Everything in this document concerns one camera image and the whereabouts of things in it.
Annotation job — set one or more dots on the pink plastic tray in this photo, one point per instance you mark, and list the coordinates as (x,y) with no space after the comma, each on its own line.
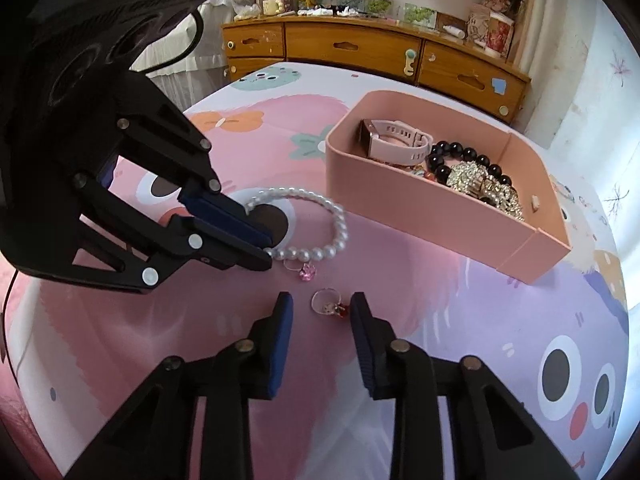
(400,195)

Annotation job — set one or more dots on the cartoon printed tablecloth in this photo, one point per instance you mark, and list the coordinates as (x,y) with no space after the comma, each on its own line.
(450,320)

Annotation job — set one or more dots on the clear plastic bag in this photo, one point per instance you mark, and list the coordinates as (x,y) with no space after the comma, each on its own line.
(247,11)

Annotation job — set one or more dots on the wooden desk with drawers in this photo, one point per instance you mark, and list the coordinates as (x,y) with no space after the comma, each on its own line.
(320,42)

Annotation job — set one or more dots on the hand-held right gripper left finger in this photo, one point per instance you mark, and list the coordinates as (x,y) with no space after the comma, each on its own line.
(280,340)

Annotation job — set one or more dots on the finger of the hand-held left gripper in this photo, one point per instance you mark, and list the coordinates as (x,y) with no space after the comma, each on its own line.
(235,255)
(215,207)

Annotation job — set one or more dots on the white crumpled tissues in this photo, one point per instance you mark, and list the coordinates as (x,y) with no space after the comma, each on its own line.
(320,11)

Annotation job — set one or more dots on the green drawer hook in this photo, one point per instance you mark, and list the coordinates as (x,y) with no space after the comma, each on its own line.
(409,62)

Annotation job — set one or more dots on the row of fruit pictures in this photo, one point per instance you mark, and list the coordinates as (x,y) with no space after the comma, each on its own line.
(380,7)

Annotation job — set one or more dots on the white bottle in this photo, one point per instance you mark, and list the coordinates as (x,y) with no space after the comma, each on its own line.
(452,32)

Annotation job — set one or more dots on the pink fleece blanket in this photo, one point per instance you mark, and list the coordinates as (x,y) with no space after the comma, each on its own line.
(20,425)

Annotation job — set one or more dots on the white floral curtain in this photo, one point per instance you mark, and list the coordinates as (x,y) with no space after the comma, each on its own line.
(575,85)

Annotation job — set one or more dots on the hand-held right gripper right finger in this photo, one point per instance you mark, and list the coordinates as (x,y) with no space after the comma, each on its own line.
(362,340)

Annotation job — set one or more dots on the pink smart watch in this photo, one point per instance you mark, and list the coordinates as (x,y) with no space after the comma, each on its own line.
(400,147)

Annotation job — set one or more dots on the brown paper bag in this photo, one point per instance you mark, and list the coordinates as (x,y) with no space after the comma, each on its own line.
(477,22)

